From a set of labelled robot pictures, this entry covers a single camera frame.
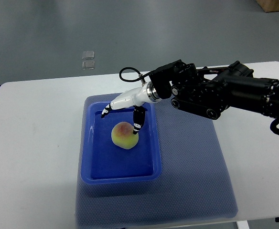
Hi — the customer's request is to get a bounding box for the blue plastic tray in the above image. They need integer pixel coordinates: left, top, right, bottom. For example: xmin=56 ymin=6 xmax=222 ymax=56
xmin=80 ymin=102 xmax=162 ymax=185

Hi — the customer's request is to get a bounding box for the upper metal floor plate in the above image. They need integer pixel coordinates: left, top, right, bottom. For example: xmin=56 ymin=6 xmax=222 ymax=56
xmin=82 ymin=51 xmax=95 ymax=60

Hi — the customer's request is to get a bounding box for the brown cardboard box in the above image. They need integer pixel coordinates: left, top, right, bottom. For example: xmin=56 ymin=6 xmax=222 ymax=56
xmin=256 ymin=0 xmax=279 ymax=12

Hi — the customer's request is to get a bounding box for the grey-blue textured mat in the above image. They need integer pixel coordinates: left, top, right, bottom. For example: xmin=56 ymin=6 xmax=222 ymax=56
xmin=75 ymin=94 xmax=238 ymax=229

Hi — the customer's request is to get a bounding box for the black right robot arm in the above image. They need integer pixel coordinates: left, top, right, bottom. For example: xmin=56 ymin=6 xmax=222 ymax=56
xmin=101 ymin=60 xmax=279 ymax=135

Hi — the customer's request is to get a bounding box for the yellow-green red peach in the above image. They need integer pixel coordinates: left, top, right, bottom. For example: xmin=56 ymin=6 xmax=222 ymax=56
xmin=111 ymin=122 xmax=139 ymax=150

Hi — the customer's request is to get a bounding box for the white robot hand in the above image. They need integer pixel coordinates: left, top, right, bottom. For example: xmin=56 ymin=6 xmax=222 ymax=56
xmin=101 ymin=82 xmax=159 ymax=135

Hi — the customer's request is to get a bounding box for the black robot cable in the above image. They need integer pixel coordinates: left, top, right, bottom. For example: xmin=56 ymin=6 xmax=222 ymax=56
xmin=119 ymin=67 xmax=152 ymax=88

